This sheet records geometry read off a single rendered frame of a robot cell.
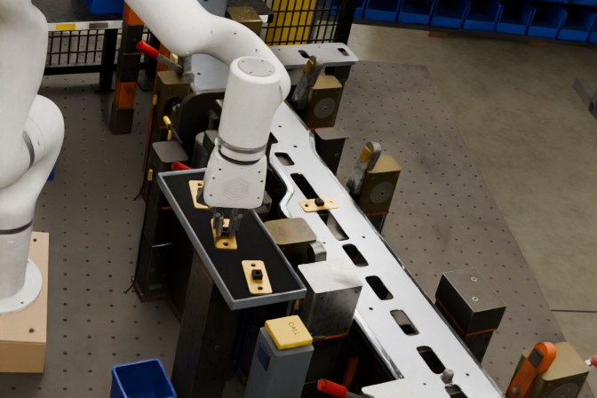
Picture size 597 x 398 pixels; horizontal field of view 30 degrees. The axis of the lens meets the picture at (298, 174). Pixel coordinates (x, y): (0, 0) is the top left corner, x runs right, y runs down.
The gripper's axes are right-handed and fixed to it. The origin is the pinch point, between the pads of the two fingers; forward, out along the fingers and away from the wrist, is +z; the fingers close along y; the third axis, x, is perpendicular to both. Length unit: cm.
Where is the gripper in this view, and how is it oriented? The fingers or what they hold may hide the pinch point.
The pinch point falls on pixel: (226, 222)
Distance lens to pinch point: 196.2
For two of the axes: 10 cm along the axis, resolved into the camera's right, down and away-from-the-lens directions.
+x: -1.6, -5.8, 8.0
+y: 9.7, 0.6, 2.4
